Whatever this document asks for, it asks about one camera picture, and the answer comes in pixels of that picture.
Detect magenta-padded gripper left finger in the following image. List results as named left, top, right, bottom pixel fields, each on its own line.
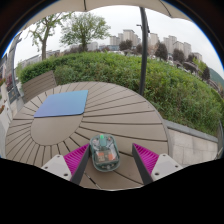
left=40, top=143, right=92, bottom=186

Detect dark metal post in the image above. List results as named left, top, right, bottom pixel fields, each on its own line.
left=10, top=33, right=23, bottom=101

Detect full leafy green tree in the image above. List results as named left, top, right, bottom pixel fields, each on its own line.
left=59, top=12, right=112, bottom=53

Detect blue rectangular mouse pad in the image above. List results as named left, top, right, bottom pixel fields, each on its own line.
left=33, top=89, right=90, bottom=119

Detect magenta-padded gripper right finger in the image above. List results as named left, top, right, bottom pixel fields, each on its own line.
left=131, top=142, right=184, bottom=186

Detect grey slatted outdoor chair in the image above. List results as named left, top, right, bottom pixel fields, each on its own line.
left=20, top=69, right=58, bottom=103

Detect beige patio umbrella with pole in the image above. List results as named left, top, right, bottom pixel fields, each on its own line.
left=23, top=0, right=194, bottom=97

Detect metal railing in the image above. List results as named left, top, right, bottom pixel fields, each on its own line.
left=215, top=119, right=224, bottom=160

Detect distant apartment buildings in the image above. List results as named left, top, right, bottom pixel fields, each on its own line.
left=86, top=28, right=204, bottom=63

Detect thin sparse tree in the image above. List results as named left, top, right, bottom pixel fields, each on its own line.
left=28, top=11, right=73, bottom=61

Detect transparent green computer mouse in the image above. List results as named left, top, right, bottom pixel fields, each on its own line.
left=89, top=133, right=121, bottom=173

